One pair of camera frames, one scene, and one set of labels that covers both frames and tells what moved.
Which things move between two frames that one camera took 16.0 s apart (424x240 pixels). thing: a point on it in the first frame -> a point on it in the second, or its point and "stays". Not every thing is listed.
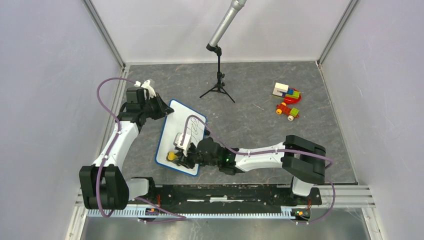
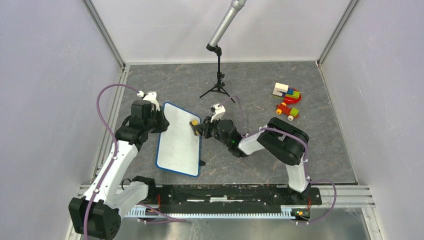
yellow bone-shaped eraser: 171,156 -> 195,122
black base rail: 231,197 stays
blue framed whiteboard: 175,122 stays
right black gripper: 180,155 -> 203,128
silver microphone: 236,5 stays
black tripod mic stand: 218,87 stays
